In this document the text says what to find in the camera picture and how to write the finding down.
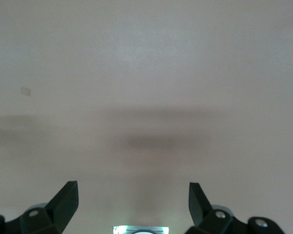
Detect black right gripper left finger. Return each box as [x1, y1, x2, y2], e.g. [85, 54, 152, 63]
[0, 180, 79, 234]

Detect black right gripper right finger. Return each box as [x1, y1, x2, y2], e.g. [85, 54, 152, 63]
[185, 182, 284, 234]

